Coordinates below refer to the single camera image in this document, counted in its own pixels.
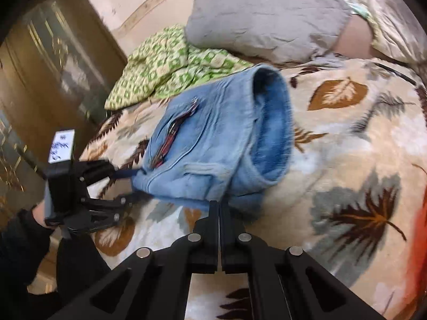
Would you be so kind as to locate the blue denim pants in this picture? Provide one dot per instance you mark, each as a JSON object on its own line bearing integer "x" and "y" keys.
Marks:
{"x": 216, "y": 133}

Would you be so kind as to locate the person's left forearm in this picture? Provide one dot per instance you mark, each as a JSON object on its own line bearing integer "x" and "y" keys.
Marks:
{"x": 16, "y": 246}

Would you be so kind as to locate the red cloth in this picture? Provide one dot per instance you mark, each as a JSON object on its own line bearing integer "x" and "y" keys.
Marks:
{"x": 421, "y": 240}

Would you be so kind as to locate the person's left hand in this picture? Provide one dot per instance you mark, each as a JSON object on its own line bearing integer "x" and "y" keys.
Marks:
{"x": 39, "y": 213}

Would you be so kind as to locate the beige patterned pillow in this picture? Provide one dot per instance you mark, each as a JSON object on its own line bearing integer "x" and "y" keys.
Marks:
{"x": 390, "y": 30}

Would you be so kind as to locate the person's dark clothing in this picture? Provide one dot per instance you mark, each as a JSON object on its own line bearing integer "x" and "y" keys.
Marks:
{"x": 80, "y": 263}

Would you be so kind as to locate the leaf printed blanket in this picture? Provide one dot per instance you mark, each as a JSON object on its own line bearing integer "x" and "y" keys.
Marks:
{"x": 333, "y": 146}

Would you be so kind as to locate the brown wooden cabinet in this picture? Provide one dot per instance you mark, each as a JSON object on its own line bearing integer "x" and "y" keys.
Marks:
{"x": 50, "y": 56}

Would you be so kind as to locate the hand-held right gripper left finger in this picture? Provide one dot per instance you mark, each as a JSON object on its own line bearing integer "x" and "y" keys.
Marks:
{"x": 212, "y": 226}

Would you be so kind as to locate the green patterned cloth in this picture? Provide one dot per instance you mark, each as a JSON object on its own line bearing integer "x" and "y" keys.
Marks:
{"x": 150, "y": 70}

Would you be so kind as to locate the grey pillow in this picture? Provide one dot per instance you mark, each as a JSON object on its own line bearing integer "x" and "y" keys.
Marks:
{"x": 267, "y": 16}

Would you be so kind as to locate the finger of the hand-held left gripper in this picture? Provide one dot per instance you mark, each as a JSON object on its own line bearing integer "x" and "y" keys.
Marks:
{"x": 123, "y": 173}
{"x": 128, "y": 200}

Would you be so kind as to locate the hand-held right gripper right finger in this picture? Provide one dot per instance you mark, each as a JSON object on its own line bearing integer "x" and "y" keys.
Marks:
{"x": 227, "y": 230}

